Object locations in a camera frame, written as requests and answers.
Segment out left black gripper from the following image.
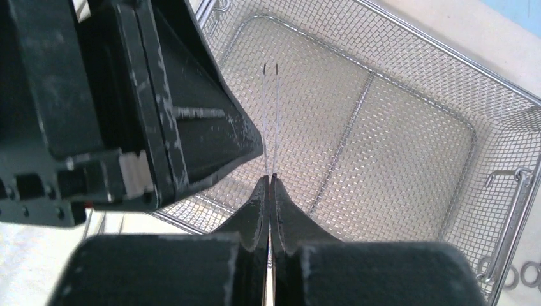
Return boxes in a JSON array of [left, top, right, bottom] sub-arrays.
[[1, 1, 159, 228]]

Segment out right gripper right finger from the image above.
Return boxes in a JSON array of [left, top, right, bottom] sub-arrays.
[[270, 175, 485, 305]]

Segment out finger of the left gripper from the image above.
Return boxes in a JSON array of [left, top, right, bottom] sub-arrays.
[[114, 1, 263, 207]]

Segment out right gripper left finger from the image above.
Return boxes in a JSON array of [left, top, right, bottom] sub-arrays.
[[49, 176, 269, 305]]

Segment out fine steel tweezers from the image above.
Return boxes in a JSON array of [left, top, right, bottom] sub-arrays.
[[262, 63, 282, 177]]

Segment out metal mesh instrument tray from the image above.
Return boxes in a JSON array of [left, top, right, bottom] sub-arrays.
[[155, 1, 540, 305]]

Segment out beige wrapping cloth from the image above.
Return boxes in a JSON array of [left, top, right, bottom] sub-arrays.
[[1, 1, 540, 305]]

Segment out small steel scissors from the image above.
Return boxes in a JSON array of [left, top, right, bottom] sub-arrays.
[[476, 256, 519, 291]]

